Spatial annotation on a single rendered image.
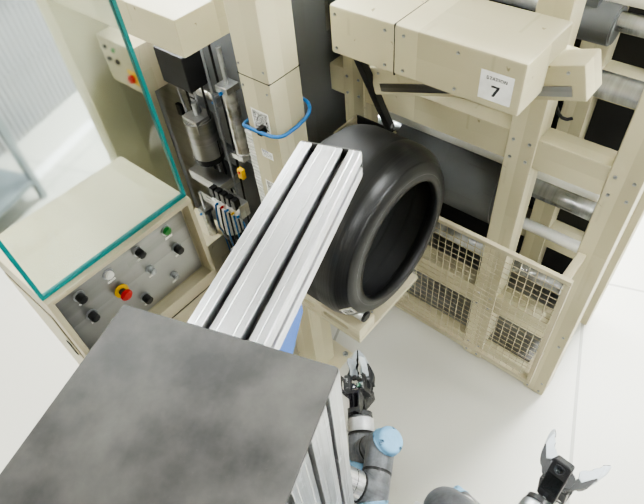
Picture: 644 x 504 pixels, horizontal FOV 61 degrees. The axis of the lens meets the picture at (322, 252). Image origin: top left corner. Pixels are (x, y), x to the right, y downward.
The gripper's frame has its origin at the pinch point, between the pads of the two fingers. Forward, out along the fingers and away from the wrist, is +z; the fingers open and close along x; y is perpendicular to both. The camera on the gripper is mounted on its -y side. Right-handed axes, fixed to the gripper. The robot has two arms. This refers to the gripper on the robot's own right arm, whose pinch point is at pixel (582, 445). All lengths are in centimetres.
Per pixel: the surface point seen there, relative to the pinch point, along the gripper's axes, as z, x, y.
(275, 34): 6, -102, -87
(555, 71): 47, -43, -71
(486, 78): 32, -53, -73
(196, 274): -31, -137, -2
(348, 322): -5, -82, 9
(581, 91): 47, -36, -67
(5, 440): -131, -210, 79
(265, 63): 1, -102, -80
